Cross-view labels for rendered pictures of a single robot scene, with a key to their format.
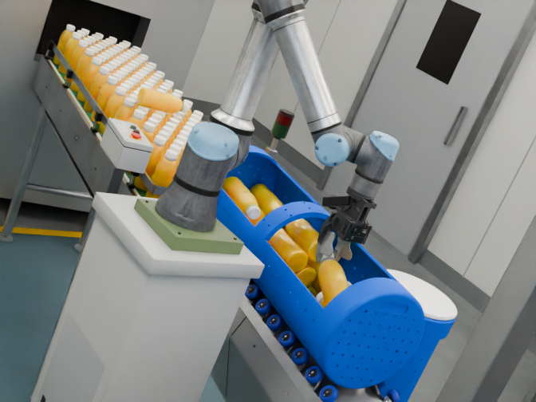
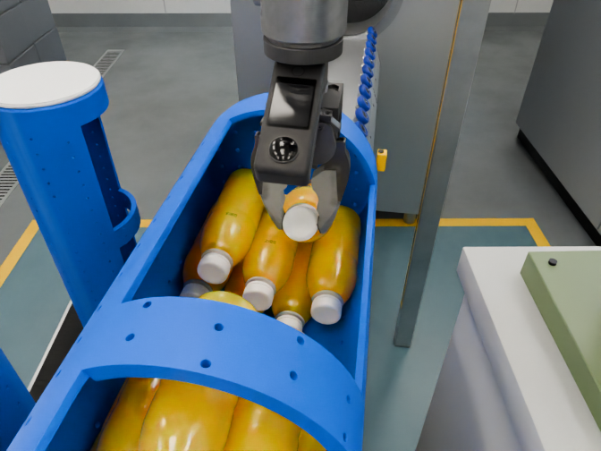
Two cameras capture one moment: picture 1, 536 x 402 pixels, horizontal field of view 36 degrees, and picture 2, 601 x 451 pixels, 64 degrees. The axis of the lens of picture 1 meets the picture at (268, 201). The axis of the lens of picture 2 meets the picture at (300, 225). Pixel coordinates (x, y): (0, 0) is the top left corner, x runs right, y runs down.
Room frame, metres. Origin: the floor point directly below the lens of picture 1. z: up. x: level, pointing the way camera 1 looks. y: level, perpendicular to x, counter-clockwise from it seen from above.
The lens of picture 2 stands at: (2.31, 0.09, 1.52)
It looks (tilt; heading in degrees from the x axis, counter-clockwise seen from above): 39 degrees down; 223
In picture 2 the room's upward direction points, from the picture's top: straight up
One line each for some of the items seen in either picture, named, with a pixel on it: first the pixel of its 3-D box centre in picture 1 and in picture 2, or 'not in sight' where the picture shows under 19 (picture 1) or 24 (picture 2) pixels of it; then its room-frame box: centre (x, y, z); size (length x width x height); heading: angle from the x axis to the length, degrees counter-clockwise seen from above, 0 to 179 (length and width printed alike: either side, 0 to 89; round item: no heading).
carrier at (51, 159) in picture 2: not in sight; (91, 219); (1.89, -1.18, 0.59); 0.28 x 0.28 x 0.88
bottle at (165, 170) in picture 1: (162, 179); not in sight; (2.62, 0.35, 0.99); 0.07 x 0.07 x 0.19
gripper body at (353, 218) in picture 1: (352, 215); (304, 97); (1.98, -0.21, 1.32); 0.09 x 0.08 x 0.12; 34
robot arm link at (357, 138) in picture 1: (338, 141); not in sight; (1.98, -0.10, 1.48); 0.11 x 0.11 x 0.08; 84
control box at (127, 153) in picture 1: (126, 144); not in sight; (2.62, 0.50, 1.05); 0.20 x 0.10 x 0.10; 34
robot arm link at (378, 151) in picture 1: (376, 155); not in sight; (1.99, -0.20, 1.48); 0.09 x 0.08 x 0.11; 84
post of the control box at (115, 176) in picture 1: (76, 285); not in sight; (2.62, 0.50, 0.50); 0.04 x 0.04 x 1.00; 34
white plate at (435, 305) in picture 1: (415, 293); not in sight; (2.43, -0.53, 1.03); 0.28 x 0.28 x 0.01
